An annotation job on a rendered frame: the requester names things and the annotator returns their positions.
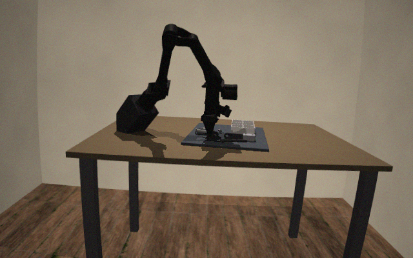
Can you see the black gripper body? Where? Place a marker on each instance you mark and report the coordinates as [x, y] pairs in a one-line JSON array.
[[210, 106]]

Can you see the dark grey u-shaped fork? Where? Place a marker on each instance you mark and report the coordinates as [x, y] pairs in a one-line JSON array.
[[212, 136]]

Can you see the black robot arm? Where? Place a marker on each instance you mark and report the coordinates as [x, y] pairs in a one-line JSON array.
[[174, 35]]

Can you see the white compartment tray with metal parts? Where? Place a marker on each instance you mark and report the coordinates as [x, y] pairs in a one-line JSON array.
[[242, 127]]

